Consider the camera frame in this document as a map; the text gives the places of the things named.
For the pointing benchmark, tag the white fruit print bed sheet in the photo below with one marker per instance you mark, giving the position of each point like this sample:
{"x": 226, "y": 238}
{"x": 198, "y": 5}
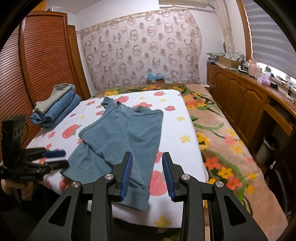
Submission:
{"x": 175, "y": 139}

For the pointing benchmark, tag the white air conditioner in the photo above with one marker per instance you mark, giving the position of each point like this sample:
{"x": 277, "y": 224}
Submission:
{"x": 185, "y": 3}

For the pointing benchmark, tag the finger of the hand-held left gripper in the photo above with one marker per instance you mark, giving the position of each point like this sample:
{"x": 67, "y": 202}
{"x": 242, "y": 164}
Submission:
{"x": 57, "y": 165}
{"x": 54, "y": 153}

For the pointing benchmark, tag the folded grey pants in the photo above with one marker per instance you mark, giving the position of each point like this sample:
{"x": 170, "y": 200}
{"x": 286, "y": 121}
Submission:
{"x": 49, "y": 102}

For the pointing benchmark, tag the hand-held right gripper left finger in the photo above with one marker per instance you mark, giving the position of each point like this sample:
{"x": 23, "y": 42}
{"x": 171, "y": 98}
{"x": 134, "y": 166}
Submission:
{"x": 126, "y": 176}

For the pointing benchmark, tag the wooden louvre wardrobe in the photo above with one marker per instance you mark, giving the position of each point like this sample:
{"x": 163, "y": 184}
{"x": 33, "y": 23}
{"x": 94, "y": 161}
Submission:
{"x": 41, "y": 58}

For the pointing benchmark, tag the folded blue jeans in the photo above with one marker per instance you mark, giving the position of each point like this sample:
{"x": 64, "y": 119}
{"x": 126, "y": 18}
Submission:
{"x": 63, "y": 103}
{"x": 53, "y": 118}

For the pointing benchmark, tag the wooden cabinet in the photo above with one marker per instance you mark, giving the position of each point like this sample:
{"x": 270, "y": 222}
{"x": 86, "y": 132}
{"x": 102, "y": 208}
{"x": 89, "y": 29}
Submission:
{"x": 238, "y": 97}

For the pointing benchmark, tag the teal pants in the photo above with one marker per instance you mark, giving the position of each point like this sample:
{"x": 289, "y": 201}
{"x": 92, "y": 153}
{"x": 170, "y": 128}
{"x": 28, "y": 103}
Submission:
{"x": 120, "y": 134}

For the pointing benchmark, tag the beige lace curtain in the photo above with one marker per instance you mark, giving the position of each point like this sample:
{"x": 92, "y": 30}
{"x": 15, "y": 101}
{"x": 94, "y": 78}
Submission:
{"x": 226, "y": 25}

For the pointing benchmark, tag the person's left hand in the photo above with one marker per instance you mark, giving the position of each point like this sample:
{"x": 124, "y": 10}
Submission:
{"x": 16, "y": 188}

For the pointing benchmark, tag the blue item on cardboard box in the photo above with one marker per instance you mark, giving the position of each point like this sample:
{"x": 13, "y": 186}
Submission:
{"x": 155, "y": 77}

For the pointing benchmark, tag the beige floral blanket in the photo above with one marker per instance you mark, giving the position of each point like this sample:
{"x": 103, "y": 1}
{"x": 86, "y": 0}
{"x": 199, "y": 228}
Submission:
{"x": 222, "y": 148}

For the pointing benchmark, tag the open cardboard box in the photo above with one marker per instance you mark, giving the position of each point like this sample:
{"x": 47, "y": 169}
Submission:
{"x": 229, "y": 62}

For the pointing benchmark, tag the grey trash bin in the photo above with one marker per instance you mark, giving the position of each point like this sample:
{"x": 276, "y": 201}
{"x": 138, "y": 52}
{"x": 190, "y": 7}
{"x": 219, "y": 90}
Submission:
{"x": 266, "y": 150}

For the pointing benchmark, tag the grey window blind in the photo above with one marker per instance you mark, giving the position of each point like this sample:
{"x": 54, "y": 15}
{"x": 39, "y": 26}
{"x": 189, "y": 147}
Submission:
{"x": 268, "y": 34}

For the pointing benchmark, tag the circle print curtain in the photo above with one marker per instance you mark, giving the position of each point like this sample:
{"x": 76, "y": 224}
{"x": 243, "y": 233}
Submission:
{"x": 138, "y": 51}

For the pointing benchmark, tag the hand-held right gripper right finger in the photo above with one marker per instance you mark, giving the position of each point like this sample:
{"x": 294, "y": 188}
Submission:
{"x": 168, "y": 178}

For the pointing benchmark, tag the pink plastic bag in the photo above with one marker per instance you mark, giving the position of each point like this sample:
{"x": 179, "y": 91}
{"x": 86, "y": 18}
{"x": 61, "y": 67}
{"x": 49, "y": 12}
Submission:
{"x": 264, "y": 80}

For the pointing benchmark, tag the pink bottle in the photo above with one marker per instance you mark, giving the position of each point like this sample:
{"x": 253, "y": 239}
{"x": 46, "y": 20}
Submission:
{"x": 252, "y": 68}

